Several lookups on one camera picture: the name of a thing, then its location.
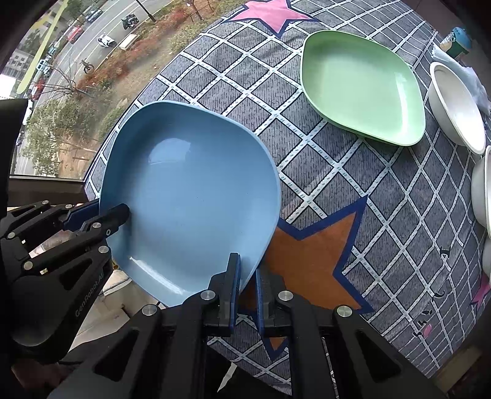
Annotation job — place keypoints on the blue plate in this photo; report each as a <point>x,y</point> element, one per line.
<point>191,184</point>

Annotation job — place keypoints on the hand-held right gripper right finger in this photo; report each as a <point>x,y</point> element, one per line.
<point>262,303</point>

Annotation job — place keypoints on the green plate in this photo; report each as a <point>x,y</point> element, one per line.
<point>356,88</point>

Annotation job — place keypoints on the white bowl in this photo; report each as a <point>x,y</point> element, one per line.
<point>482,192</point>
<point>456,103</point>

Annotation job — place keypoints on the grey star printed blanket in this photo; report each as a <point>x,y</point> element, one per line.
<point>238,96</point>

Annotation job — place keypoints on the clear plastic bag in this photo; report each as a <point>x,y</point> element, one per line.
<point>470,75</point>

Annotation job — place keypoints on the teal lidded bottle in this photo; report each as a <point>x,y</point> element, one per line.
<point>458,40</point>

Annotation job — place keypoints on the red car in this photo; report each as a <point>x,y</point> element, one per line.
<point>75,33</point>

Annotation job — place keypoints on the black motorcycle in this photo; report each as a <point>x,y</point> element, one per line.
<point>129,20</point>

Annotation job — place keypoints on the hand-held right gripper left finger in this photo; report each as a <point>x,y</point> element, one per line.
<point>234,291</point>

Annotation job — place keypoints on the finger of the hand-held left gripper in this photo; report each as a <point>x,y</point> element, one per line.
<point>86,211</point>
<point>113,218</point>

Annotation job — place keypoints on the bicycle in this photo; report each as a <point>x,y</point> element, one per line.
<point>87,66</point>

